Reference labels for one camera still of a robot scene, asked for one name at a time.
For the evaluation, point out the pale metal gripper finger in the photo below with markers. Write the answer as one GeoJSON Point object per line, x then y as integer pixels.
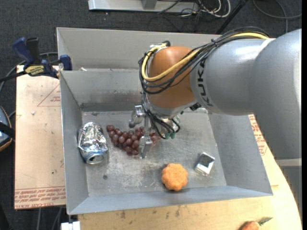
{"type": "Point", "coordinates": [144, 145]}
{"type": "Point", "coordinates": [137, 116]}

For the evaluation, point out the crushed silver drink can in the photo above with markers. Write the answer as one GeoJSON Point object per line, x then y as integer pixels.
{"type": "Point", "coordinates": [92, 140]}

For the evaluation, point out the orange flower-shaped toy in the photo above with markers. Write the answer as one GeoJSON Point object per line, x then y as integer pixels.
{"type": "Point", "coordinates": [174, 177]}

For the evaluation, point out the grey metal bin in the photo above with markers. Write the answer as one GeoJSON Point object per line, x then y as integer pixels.
{"type": "Point", "coordinates": [134, 176]}

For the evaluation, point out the black cylinder on white bracket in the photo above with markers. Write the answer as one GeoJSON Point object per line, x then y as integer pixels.
{"type": "Point", "coordinates": [195, 106]}

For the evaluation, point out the purple toy grape bunch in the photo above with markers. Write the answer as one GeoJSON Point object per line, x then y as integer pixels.
{"type": "Point", "coordinates": [124, 138]}

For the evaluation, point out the small clear square box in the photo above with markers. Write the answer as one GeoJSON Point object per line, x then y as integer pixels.
{"type": "Point", "coordinates": [204, 164]}

